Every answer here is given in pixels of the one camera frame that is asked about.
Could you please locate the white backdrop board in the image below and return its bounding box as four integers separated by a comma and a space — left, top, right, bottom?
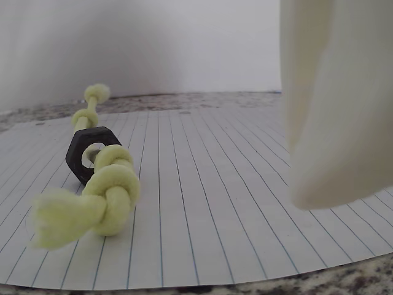
0, 0, 282, 112

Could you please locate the lined white paper sheet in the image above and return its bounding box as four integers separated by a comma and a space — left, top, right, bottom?
0, 109, 393, 291

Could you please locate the yellow knotted rope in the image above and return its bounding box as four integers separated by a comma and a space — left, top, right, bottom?
29, 82, 142, 250

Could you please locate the black hex nut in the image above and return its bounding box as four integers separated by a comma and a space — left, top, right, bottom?
64, 125, 123, 187

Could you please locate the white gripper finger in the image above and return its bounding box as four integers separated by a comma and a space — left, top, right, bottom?
278, 0, 393, 212

